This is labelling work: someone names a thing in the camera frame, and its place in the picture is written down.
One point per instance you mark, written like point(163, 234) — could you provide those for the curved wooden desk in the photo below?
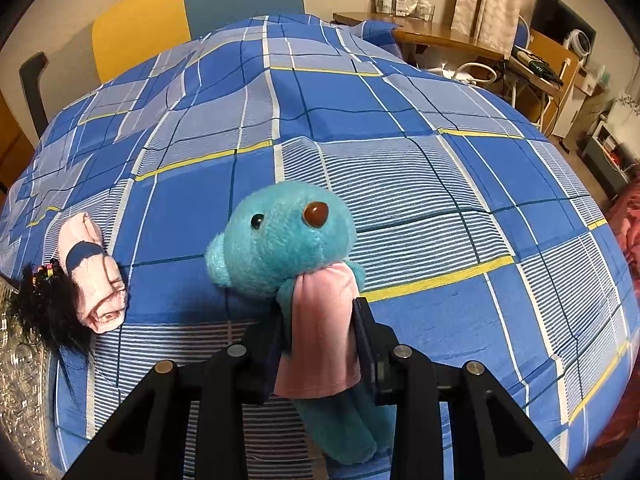
point(440, 35)

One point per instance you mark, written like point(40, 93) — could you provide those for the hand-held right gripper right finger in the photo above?
point(362, 340)

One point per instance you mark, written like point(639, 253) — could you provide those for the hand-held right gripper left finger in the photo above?
point(265, 375)

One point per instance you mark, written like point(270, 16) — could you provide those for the green black hair dryer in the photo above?
point(540, 67)

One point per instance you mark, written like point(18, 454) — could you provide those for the black monitor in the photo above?
point(555, 15)

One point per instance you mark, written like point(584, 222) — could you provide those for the beige patterned curtain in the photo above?
point(487, 5)

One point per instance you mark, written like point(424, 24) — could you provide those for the blue plaid bedsheet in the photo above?
point(400, 185)

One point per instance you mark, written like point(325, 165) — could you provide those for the black-haired doll pink clothes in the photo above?
point(95, 280)

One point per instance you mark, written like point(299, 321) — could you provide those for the grey yellow blue headboard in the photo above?
point(140, 25)

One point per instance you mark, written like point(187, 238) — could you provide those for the dark red blanket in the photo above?
point(625, 220)

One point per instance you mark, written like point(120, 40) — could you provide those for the teal plush bear pink dress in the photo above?
point(285, 250)

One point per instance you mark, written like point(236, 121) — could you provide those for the blue plaid pillow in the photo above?
point(375, 35)

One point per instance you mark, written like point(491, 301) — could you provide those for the clear desk organizer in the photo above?
point(405, 5)

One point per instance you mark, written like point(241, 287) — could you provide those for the grey storage box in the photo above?
point(602, 160)

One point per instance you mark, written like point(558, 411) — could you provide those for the embossed silver metal tin lid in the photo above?
point(25, 400)

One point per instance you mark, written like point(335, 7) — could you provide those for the white round appliance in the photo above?
point(579, 42)

